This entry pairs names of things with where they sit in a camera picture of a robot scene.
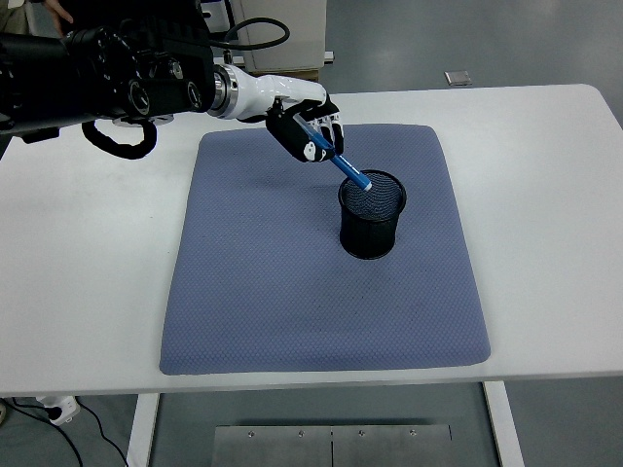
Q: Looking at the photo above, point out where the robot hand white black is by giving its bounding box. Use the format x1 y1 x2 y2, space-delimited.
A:
226 65 347 164

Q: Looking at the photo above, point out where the blue marker pen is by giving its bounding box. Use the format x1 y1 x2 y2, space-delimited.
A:
291 114 374 192

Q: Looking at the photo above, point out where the black mesh pen holder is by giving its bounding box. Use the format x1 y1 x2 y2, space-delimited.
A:
338 168 408 260

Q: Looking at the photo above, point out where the person's hand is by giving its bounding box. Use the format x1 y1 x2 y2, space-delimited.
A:
46 0 75 24

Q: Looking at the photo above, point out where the cardboard box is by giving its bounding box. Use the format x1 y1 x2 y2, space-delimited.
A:
272 69 321 85

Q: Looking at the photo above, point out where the blue textured mat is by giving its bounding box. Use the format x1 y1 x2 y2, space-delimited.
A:
159 124 493 377

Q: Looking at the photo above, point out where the beige fabric bundle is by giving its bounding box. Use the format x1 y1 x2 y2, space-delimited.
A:
0 0 31 36

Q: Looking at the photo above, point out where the white table leg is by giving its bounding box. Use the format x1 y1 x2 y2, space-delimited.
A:
125 392 161 467
482 381 526 467

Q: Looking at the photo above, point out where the white power strip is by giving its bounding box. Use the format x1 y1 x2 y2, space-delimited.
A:
36 394 82 427

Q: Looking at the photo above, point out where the black floor cable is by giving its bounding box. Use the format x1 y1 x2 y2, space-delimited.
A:
77 402 130 467
8 397 83 467

